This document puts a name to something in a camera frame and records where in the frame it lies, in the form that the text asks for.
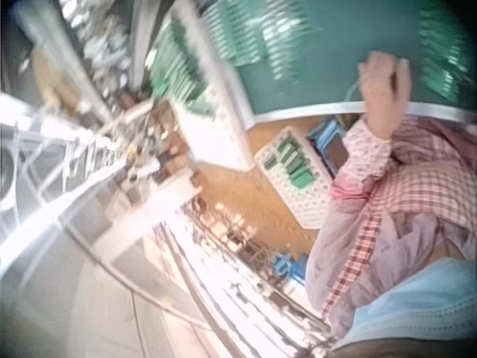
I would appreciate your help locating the person's left hand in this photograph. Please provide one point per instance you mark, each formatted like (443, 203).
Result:
(380, 97)

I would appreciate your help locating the person's left fingers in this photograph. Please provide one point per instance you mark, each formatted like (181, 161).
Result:
(380, 65)

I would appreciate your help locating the green work mat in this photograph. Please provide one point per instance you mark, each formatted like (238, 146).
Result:
(335, 48)

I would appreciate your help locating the block of green circuit boards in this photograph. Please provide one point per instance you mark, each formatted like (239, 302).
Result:
(443, 56)

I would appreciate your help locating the blue plastic stool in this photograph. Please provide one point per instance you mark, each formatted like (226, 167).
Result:
(328, 145)

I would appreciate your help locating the rows of green circuit boards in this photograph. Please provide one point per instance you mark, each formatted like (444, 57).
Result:
(268, 33)

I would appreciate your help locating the white perforated crate of boards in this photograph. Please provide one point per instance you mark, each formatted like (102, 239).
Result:
(294, 175)

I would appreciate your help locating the long white tray of boards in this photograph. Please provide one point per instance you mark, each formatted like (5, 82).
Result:
(194, 85)

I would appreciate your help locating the blue plastic part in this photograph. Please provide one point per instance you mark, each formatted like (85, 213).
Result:
(287, 268)

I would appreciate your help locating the white metal frame rack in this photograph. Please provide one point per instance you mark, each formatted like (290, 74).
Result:
(56, 160)

